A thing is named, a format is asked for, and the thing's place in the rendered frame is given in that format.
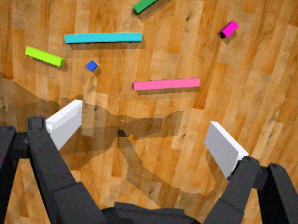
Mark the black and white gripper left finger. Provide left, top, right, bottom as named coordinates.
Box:
left=0, top=100, right=113, bottom=224

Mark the short magenta rod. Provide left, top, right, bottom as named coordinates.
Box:
left=220, top=21, right=239, bottom=38

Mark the turquoise rod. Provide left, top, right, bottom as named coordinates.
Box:
left=65, top=33, right=142, bottom=43

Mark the small blue block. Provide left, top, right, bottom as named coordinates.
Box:
left=86, top=60, right=98, bottom=71

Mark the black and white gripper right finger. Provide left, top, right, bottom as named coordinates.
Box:
left=202, top=121, right=298, bottom=224

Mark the pink rod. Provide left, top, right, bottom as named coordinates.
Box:
left=134, top=78, right=200, bottom=90

